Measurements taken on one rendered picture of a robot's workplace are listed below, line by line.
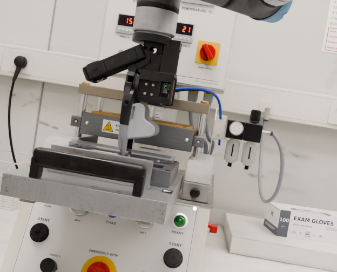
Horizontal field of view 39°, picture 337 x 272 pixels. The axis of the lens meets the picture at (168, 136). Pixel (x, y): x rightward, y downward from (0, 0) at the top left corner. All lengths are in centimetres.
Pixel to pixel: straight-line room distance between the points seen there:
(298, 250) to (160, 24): 72
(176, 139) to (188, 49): 31
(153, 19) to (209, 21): 40
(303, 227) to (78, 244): 71
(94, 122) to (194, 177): 24
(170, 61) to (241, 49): 75
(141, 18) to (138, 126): 18
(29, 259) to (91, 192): 29
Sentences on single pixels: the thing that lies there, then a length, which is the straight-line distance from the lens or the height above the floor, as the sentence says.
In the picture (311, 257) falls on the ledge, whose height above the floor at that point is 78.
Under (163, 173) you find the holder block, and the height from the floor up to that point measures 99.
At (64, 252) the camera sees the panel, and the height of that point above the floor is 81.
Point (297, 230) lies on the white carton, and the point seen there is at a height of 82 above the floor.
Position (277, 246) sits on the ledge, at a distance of 128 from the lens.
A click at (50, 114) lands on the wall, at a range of 161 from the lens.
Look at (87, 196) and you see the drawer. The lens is 63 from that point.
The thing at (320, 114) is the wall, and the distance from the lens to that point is 154.
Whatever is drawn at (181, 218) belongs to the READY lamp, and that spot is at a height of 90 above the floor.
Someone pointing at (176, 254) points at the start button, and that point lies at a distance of 84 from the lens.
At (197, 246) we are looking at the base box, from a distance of 86.
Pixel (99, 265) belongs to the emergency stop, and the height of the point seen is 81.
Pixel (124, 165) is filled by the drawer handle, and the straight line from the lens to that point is 62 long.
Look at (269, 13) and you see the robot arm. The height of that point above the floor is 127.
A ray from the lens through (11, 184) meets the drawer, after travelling 66.
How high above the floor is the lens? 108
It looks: 3 degrees down
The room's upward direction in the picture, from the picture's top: 9 degrees clockwise
